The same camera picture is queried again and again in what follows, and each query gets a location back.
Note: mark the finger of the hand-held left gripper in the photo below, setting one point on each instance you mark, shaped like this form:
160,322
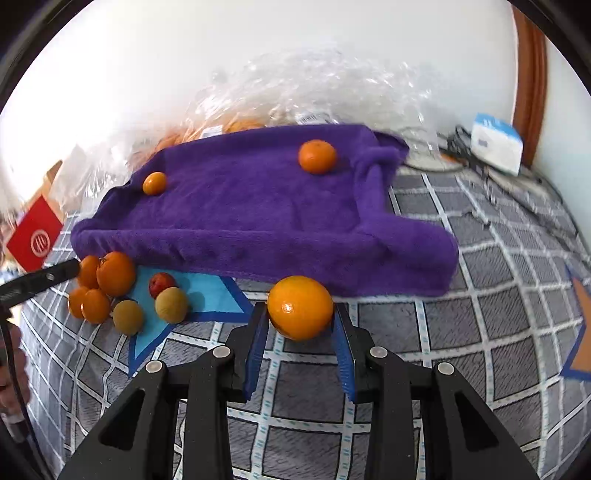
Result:
53,274

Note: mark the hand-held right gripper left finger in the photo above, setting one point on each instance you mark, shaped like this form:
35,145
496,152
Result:
257,344

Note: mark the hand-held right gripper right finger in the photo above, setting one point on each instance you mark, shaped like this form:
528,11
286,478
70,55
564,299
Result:
344,350

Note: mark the small orange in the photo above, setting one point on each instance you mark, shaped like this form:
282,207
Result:
87,272
75,302
95,307
154,183

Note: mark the large orange with stem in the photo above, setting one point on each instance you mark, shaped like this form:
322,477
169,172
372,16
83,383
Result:
116,274

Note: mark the yellow-green round fruit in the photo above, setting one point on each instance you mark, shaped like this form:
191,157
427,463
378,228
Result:
171,304
128,317

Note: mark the small red fruit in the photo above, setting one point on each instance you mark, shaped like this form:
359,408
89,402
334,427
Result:
160,282

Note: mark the purple towel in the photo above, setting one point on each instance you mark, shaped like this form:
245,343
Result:
254,207

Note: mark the person's left hand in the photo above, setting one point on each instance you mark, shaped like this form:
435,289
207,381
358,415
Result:
19,364

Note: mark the red box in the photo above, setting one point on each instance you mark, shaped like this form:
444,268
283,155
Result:
34,240

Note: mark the blue star patch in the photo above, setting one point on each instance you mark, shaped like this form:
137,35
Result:
152,332

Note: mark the grey checked bed sheet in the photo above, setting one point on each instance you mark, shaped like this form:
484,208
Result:
461,323

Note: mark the bagged orange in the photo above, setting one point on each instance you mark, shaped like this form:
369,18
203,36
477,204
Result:
241,125
173,139

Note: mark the orange star patch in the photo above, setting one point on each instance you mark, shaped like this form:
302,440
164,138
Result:
582,341

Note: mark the white and blue box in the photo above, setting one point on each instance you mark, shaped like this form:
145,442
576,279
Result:
496,141

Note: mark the clear crumpled plastic bag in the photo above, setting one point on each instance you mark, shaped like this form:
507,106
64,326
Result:
323,87

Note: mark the wooden door frame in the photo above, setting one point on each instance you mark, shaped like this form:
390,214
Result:
531,83

